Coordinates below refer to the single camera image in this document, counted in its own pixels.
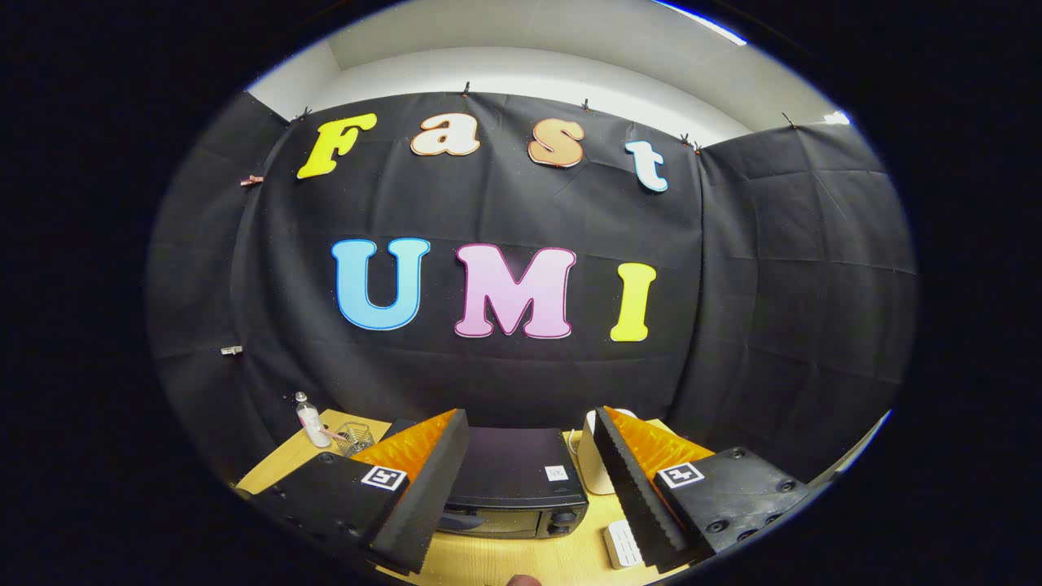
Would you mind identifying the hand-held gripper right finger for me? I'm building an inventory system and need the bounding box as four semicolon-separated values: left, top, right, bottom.
592;405;815;573

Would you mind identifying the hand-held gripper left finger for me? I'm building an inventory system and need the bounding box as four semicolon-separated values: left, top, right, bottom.
236;407;471;576

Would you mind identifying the black toaster oven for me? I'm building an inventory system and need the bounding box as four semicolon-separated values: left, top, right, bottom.
381;419;590;540

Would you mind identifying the cream white toaster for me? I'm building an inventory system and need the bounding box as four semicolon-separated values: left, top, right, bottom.
580;407;640;496

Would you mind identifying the white rectangular tray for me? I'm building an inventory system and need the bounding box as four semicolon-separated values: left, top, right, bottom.
603;519;646;571

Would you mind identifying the pink pen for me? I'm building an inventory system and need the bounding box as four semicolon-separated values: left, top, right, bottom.
300;418;351;443

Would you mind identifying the small white bottle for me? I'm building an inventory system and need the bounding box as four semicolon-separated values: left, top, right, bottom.
295;391;332;449

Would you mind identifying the black backdrop cloth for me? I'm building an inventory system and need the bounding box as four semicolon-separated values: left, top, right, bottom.
149;85;919;481

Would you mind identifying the clear wire basket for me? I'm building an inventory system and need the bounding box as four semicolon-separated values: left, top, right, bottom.
335;421;376;457

